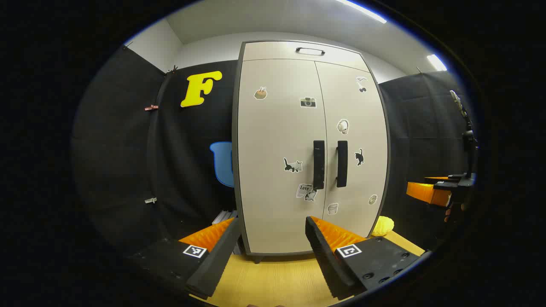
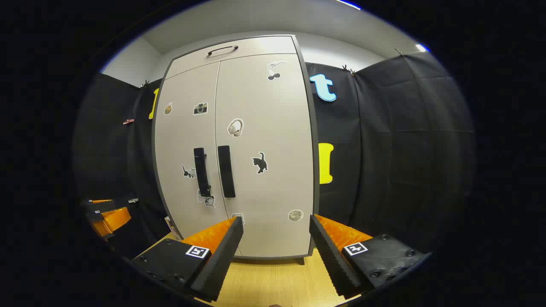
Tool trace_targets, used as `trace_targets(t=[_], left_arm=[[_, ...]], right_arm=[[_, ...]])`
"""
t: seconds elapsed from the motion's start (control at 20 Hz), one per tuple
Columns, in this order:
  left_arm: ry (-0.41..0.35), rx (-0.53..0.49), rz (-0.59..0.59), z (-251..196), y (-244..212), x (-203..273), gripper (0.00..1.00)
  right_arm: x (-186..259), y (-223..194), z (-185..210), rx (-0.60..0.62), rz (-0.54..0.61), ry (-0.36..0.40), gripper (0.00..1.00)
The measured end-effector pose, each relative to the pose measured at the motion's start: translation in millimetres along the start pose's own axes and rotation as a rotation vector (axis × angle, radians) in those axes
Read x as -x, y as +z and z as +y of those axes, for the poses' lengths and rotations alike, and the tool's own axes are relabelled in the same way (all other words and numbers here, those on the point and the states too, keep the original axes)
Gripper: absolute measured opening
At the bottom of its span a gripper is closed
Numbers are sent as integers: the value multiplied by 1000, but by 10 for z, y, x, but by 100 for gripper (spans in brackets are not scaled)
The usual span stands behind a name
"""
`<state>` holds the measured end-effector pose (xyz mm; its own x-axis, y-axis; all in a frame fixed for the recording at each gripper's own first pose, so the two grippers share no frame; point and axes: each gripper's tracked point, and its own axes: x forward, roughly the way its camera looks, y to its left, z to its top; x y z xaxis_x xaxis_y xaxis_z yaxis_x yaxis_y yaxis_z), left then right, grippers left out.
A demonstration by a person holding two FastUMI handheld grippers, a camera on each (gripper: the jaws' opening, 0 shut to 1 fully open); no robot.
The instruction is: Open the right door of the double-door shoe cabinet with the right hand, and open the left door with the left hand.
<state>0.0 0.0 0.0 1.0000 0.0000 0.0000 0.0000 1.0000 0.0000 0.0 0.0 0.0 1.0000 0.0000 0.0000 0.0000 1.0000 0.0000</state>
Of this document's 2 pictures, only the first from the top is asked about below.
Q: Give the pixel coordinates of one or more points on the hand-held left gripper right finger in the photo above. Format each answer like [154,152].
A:
[324,260]

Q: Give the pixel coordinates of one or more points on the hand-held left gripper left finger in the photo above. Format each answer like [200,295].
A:
[219,260]

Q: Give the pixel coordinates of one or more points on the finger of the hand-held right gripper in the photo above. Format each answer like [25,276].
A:
[426,194]
[436,178]

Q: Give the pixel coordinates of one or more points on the beige cabinet door headphone sticker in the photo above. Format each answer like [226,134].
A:
[367,115]

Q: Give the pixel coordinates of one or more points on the beige cabinet door camera sticker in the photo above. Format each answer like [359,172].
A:
[273,140]

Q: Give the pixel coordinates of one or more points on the beige double-door shoe cabinet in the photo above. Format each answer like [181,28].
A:
[273,50]

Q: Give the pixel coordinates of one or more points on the beige cover book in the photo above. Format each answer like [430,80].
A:
[222,217]

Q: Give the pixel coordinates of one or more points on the yellow ribbed ball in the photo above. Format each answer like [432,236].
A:
[382,226]

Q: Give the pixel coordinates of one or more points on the white cloth clip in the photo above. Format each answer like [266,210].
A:
[150,200]

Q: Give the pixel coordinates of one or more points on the short ceiling light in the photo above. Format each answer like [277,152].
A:
[437,62]

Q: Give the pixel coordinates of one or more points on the copper cloth clip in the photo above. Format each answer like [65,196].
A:
[173,70]
[151,107]

